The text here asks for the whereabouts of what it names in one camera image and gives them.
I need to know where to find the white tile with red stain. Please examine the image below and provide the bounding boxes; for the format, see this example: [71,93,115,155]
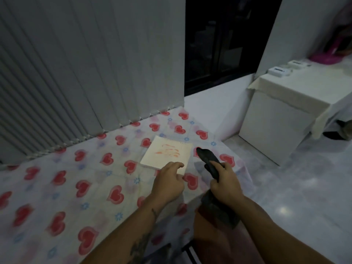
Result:
[140,135,193,176]

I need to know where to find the person's right forearm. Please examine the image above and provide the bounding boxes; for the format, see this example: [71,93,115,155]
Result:
[233,196,336,264]

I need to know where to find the dark glass door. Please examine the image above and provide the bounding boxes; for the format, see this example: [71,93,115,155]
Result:
[184,0,284,97]

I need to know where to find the white cabinet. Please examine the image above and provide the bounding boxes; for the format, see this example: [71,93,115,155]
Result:
[238,88,352,166]

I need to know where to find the person's left forearm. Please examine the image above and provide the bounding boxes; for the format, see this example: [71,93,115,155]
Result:
[81,195,166,264]

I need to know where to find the dark object on floor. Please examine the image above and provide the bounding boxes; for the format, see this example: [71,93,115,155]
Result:
[322,119,352,141]

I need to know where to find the person's leg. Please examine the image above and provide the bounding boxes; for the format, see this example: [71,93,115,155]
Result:
[193,210,266,264]

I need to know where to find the small white box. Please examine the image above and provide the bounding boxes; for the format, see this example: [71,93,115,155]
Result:
[267,67,292,79]
[287,59,313,71]

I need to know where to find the heart print tablecloth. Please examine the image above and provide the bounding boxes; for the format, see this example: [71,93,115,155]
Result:
[0,106,254,264]

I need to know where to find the person's left hand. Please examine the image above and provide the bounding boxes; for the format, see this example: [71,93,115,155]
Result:
[151,162,185,203]

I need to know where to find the pink plastic object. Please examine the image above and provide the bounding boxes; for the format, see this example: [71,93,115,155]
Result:
[310,5,352,65]

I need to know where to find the person's right hand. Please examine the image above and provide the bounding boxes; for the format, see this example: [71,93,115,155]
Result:
[210,162,246,210]

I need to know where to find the dark grey cloth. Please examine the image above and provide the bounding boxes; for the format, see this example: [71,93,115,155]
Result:
[196,147,240,229]

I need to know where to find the grey vertical blinds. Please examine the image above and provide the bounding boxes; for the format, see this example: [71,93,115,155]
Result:
[0,0,185,164]

